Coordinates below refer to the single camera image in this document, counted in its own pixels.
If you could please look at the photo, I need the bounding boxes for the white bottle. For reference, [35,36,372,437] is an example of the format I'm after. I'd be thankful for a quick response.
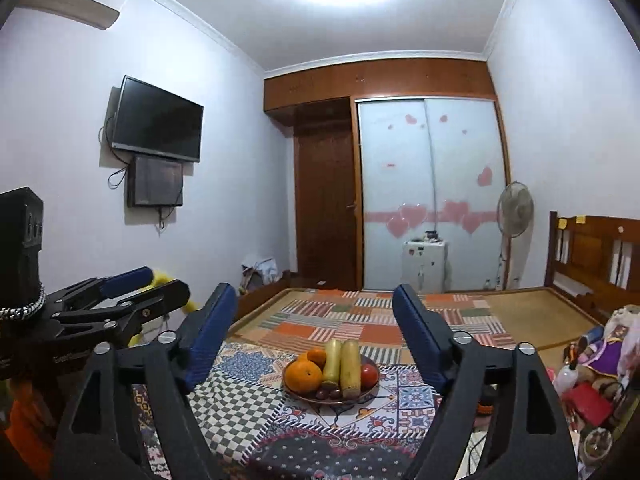
[554,364,581,392]

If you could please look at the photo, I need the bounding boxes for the wall air conditioner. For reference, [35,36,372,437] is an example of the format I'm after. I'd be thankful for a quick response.
[20,0,121,31]

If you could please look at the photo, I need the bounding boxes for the pink heart stickers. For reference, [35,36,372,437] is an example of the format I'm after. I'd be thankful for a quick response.
[367,112,496,238]

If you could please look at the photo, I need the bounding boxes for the yellow banana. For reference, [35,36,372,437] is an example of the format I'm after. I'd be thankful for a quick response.
[340,340,362,397]

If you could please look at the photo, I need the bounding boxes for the wardrobe with sliding doors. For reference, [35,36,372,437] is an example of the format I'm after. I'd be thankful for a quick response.
[263,57,513,293]

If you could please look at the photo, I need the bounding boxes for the standing fan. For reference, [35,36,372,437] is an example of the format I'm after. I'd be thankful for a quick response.
[496,181,535,291]

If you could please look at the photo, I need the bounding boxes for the black wall box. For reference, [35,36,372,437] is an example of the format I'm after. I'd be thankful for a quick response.
[127,155,185,208]

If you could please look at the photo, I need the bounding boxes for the glass jar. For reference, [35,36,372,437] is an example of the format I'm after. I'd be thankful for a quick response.
[580,427,615,466]

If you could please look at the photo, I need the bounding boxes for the black white braided cord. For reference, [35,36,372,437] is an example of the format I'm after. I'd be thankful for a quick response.
[0,285,47,319]

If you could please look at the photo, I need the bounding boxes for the large orange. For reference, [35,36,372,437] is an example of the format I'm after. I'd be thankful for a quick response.
[284,361,323,394]

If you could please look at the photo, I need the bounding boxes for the red box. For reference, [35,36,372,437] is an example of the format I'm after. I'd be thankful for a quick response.
[561,382,615,427]

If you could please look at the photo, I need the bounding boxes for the black wall television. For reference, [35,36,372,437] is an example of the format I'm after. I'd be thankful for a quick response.
[110,75,205,163]

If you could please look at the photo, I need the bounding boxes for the brown wooden door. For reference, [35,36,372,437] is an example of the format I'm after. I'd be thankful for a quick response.
[294,127,362,291]

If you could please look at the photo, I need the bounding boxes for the small white cabinet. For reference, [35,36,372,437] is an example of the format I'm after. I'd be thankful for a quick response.
[402,239,448,293]

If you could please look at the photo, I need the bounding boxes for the black cable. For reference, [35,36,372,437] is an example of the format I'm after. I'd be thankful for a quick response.
[106,160,132,191]

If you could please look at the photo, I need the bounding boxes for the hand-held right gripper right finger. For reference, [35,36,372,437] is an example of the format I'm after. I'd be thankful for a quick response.
[392,284,576,480]

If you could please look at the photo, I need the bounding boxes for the patterned patchwork blanket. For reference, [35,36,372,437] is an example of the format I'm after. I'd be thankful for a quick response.
[132,337,501,480]

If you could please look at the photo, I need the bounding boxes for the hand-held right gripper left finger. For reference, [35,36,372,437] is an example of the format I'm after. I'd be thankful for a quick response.
[55,282,238,480]

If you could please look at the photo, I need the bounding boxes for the dark purple plate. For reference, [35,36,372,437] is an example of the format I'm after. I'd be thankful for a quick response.
[281,352,381,402]

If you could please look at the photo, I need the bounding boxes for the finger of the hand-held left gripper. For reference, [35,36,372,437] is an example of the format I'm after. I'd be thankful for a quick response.
[50,280,192,348]
[47,267,155,318]

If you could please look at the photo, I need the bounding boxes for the pile of bags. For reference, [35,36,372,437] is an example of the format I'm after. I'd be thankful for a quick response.
[241,257,281,293]

